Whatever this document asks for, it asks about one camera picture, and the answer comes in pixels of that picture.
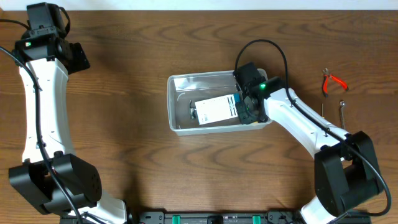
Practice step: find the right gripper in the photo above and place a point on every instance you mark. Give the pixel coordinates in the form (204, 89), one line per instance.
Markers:
(244, 117)

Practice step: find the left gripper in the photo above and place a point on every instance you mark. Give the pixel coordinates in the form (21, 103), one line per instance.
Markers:
(76, 60)

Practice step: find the blue white cardboard box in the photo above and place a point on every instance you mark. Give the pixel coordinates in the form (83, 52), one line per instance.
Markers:
(217, 109)

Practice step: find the small claw hammer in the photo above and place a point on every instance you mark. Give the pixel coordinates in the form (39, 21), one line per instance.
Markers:
(192, 110)

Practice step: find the red handled pliers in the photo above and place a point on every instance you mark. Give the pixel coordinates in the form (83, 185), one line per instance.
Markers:
(327, 75)

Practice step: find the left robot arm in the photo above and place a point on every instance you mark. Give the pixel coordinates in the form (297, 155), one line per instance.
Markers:
(51, 177)

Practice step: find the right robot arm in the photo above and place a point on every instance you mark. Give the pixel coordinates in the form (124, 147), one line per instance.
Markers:
(346, 167)

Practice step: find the clear plastic container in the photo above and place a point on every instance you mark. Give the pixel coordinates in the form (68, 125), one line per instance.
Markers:
(196, 87)

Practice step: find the silver wrench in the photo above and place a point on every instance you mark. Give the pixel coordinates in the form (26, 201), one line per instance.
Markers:
(341, 111)

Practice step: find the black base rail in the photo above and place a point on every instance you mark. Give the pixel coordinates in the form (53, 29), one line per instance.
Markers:
(275, 217)

